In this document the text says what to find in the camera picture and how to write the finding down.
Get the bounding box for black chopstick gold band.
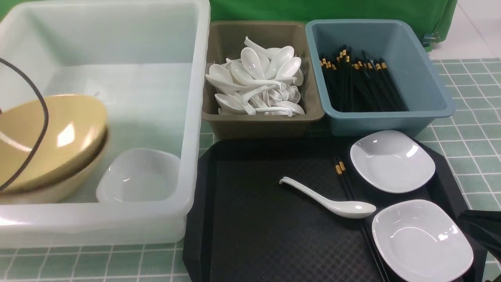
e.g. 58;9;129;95
333;157;388;282
338;157;390;282

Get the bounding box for white ceramic soup spoon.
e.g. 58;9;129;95
279;177;376;219

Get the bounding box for white square dish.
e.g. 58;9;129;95
350;130;436;194
372;199;474;282
96;148;180;203

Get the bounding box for yellow noodle bowl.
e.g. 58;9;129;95
0;128;109;205
0;94;108;194

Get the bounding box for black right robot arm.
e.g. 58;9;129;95
458;210;501;262

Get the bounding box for yellow noodle bowl in bin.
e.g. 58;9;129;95
0;128;109;205

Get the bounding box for pile of white spoons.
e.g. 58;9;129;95
205;37;306;117

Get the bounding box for black textured serving tray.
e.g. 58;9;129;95
182;137;487;282

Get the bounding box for olive brown spoon bin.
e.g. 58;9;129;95
202;21;324;140

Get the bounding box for bundle of black chopsticks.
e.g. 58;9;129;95
319;45;409;112

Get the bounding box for large translucent white bin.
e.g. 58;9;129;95
1;0;211;248

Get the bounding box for white square dish in bin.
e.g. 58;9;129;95
96;148;180;203

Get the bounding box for blue chopstick bin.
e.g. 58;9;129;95
305;18;456;136

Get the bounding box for black cable left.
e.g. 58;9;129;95
0;58;49;192

